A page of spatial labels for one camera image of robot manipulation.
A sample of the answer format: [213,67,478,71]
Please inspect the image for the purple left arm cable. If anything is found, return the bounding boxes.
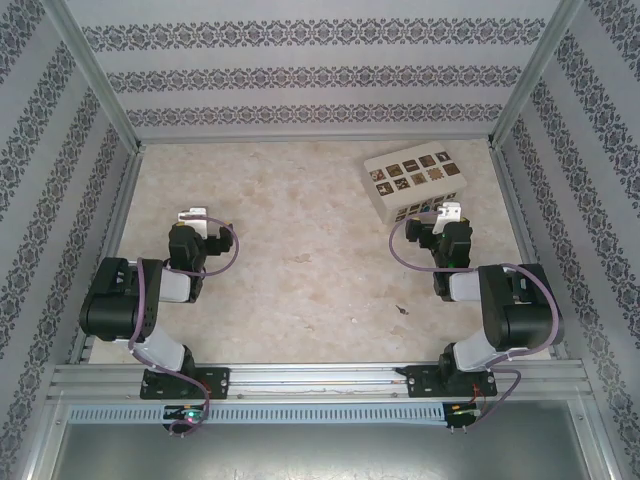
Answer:
[128,214,241,437]

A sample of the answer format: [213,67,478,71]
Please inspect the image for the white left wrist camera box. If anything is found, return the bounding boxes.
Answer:
[177,205,209,237]

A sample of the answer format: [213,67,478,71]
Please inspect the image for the grey metal sheet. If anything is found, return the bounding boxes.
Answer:
[22,399,619,480]

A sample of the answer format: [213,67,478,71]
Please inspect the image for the aluminium frame post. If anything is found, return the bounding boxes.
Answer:
[486,0,585,147]
[40,0,145,154]

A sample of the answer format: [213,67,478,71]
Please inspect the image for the aluminium mounting rail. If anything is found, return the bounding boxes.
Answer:
[47,361,597,404]

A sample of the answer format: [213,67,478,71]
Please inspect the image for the aluminium side rail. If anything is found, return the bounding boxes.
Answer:
[488,142,570,361]
[68,144,146,364]

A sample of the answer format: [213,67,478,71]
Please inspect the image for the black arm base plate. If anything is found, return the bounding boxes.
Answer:
[401,364,499,399]
[139,366,232,402]

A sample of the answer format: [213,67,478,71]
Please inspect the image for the grey slotted cable duct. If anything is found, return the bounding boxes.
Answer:
[66,403,447,427]

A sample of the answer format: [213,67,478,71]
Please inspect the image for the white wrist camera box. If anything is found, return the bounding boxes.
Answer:
[432,201,462,237]
[177,205,209,237]

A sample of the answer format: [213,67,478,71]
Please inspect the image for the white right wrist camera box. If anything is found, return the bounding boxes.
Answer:
[432,201,462,237]

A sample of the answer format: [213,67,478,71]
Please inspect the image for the wooden box with picture tiles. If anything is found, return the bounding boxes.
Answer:
[363,140,468,226]

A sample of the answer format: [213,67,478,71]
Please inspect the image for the small controller board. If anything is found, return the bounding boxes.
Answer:
[446,401,482,434]
[161,403,209,437]

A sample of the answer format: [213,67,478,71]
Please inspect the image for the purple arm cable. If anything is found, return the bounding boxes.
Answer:
[388,217,561,432]
[128,214,241,437]

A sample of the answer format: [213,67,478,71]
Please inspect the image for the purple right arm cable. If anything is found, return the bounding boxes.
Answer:
[388,217,561,432]

